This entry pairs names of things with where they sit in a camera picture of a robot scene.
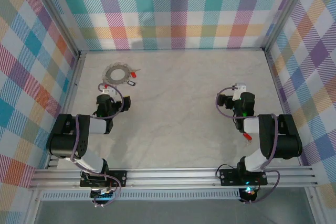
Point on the large metal keyring with keys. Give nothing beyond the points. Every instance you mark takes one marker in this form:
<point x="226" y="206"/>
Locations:
<point x="109" y="74"/>

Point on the red capped key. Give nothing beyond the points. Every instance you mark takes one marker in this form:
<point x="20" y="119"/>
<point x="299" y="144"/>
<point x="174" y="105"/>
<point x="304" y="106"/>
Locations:
<point x="246" y="136"/>
<point x="134" y="74"/>

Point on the black key tag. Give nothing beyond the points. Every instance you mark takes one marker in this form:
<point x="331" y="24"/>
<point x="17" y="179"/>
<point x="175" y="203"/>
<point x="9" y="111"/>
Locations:
<point x="130" y="83"/>

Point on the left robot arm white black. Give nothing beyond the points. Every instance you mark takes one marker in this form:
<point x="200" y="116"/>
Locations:
<point x="65" y="140"/>

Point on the left controller board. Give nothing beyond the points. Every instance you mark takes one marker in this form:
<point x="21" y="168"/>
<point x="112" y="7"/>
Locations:
<point x="103" y="196"/>

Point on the controller board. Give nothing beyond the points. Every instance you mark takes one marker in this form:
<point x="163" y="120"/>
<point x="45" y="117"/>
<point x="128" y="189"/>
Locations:
<point x="103" y="196"/>
<point x="249" y="193"/>

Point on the right controller board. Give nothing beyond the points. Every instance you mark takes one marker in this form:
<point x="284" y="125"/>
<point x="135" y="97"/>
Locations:
<point x="249" y="193"/>

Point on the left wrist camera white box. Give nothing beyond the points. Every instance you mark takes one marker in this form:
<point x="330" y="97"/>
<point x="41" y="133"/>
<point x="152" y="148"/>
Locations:
<point x="109" y="90"/>

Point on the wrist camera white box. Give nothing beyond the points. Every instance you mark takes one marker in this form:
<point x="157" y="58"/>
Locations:
<point x="109" y="90"/>
<point x="240" y="89"/>

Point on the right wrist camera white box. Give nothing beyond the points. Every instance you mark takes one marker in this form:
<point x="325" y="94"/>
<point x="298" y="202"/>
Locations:
<point x="240" y="89"/>

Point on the aluminium frame side rail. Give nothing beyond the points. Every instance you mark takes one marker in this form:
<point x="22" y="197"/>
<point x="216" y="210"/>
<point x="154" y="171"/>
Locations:
<point x="275" y="82"/>
<point x="76" y="77"/>

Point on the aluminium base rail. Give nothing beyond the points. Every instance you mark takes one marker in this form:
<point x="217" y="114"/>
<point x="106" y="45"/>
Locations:
<point x="170" y="178"/>

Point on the aluminium frame post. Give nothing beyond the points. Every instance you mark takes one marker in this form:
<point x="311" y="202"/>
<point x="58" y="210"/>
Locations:
<point x="56" y="14"/>
<point x="287" y="11"/>

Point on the aluminium frame leg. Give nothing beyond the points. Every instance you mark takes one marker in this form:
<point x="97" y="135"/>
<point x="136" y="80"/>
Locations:
<point x="313" y="205"/>
<point x="31" y="208"/>

